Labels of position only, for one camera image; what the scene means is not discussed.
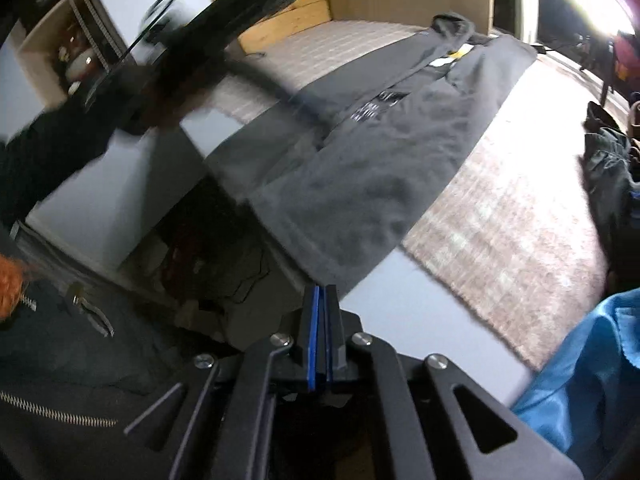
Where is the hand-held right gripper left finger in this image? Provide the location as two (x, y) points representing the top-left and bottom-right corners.
(70, 284), (321, 480)

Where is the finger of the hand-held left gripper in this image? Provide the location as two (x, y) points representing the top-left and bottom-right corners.
(220, 55), (321, 112)

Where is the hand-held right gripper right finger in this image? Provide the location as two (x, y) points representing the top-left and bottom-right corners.
(324, 284), (583, 480)

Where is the grey daisy print hoodie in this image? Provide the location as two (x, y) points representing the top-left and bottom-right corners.
(202, 10), (539, 294)

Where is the person's left forearm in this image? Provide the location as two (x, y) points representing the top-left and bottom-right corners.
(0, 102), (133, 223)

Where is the person's left hand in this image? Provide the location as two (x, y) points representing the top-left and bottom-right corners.
(142, 77), (213, 128)

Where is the wooden shelf unit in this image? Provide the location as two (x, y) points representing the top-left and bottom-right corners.
(17, 0), (132, 107)

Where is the plaid woven blanket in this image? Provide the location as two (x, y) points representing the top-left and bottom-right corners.
(207, 19), (622, 375)

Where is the person's black zip jacket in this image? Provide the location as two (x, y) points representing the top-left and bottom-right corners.
(0, 277), (256, 480)

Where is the blue jacket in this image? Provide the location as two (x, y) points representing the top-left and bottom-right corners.
(511, 287), (640, 477)

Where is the orange fuzzy cloth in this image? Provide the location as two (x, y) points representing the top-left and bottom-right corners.
(0, 254), (27, 322)

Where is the dark denim garment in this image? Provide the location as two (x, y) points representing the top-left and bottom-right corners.
(579, 101), (640, 288)

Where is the white bead chain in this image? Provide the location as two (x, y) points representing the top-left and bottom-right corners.
(59, 0), (128, 73)

